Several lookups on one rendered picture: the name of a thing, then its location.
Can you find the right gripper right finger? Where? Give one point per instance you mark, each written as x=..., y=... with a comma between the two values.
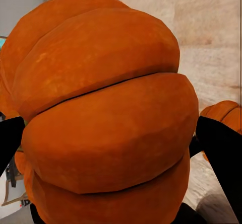
x=223, y=148

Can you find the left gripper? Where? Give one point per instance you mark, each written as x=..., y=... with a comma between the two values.
x=195, y=147

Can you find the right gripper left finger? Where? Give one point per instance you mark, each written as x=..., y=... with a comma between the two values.
x=11, y=132

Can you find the breakfast table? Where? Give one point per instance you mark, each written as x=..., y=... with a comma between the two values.
x=14, y=172

